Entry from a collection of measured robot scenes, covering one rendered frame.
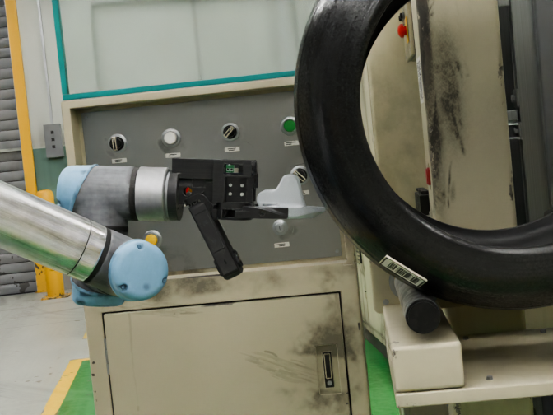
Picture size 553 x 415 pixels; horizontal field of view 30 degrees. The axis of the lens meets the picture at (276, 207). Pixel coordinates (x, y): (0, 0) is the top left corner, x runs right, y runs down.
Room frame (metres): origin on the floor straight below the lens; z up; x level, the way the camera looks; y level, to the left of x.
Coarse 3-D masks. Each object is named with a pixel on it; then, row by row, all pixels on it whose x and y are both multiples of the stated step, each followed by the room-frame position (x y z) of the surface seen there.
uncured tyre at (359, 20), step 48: (336, 0) 1.31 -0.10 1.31; (384, 0) 1.28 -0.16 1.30; (336, 48) 1.30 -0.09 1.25; (336, 96) 1.29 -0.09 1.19; (336, 144) 1.30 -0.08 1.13; (336, 192) 1.31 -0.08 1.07; (384, 192) 1.29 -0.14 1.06; (384, 240) 1.30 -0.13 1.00; (432, 240) 1.28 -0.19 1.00; (480, 240) 1.54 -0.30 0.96; (528, 240) 1.54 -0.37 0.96; (432, 288) 1.32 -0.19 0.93; (480, 288) 1.29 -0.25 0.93; (528, 288) 1.28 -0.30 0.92
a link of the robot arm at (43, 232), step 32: (0, 192) 1.22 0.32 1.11; (0, 224) 1.21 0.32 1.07; (32, 224) 1.22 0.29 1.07; (64, 224) 1.24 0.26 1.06; (96, 224) 1.28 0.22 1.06; (32, 256) 1.24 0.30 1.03; (64, 256) 1.24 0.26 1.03; (96, 256) 1.26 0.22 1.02; (128, 256) 1.26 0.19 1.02; (160, 256) 1.27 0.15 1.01; (128, 288) 1.25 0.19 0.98; (160, 288) 1.28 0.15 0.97
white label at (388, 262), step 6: (384, 258) 1.30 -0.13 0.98; (390, 258) 1.29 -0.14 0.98; (384, 264) 1.32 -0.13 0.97; (390, 264) 1.31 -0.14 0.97; (396, 264) 1.29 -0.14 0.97; (402, 264) 1.29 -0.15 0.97; (396, 270) 1.31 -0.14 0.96; (402, 270) 1.30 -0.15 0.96; (408, 270) 1.29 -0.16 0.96; (402, 276) 1.32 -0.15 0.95; (408, 276) 1.30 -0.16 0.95; (414, 276) 1.29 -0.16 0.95; (420, 276) 1.29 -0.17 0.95; (414, 282) 1.31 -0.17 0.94; (420, 282) 1.30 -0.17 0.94
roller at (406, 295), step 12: (396, 288) 1.56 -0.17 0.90; (408, 288) 1.42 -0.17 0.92; (408, 300) 1.33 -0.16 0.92; (420, 300) 1.30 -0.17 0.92; (432, 300) 1.31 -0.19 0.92; (408, 312) 1.30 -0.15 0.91; (420, 312) 1.29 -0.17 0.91; (432, 312) 1.29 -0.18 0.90; (408, 324) 1.30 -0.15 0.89; (420, 324) 1.29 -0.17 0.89; (432, 324) 1.29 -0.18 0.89
